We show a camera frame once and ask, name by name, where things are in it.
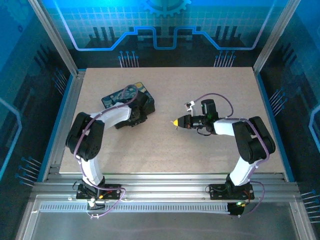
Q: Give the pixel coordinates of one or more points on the aluminium frame post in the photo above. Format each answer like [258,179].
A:
[55,37]
[275,37]

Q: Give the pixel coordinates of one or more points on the left robot arm, white and black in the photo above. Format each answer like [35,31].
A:
[85,140]

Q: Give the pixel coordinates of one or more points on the aluminium frame rail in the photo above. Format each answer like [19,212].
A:
[162,185]

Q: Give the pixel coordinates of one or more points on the black base plate of left arm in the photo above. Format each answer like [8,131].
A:
[112,192]

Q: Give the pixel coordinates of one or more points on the small metal key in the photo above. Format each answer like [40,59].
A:
[172,121]

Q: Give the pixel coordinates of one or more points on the aluminium side rail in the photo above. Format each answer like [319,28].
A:
[75,85]

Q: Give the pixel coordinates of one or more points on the black tin box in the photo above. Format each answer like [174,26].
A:
[112,100]

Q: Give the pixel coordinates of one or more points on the black base plate of right arm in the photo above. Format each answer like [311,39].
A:
[217,192]

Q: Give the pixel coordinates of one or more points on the metal tray panel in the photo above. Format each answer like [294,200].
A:
[162,227]

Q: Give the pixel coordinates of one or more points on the right robot arm, white and black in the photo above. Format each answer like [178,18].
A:
[250,142]

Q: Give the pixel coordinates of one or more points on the black connector box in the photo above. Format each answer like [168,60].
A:
[236,209]

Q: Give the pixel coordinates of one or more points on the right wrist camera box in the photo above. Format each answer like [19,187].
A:
[190,106]

